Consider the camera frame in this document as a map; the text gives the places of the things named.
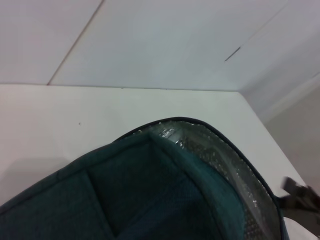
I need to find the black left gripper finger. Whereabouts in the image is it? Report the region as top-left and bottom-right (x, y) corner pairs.
(279, 176), (320, 217)

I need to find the dark teal insulated lunch bag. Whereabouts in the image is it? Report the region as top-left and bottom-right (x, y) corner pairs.
(0, 116), (296, 240)

